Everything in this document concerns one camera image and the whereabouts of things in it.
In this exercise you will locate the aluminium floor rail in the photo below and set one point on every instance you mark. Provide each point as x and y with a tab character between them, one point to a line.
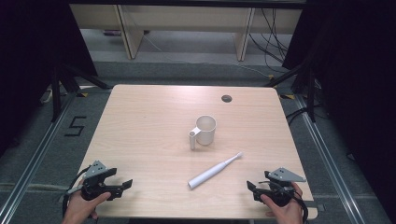
37	155
327	161

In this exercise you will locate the person's right hand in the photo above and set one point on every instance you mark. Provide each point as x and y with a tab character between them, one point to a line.
288	214

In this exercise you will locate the dark curtain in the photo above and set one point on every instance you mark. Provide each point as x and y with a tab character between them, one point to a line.
358	77
31	62

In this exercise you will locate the person's left hand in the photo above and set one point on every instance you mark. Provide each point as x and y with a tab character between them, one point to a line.
77	210

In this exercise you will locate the white electric toothbrush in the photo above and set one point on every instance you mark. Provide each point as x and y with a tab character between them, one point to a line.
211	172

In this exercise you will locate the black metal stand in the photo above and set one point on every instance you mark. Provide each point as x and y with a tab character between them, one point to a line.
56	93
311	93

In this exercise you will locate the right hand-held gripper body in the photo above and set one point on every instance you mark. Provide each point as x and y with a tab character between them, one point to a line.
281	189

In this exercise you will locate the yellow black tape marker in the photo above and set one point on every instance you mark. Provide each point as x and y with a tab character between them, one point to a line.
82	94
288	96

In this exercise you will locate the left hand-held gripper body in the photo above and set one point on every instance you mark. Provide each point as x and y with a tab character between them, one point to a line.
93	186

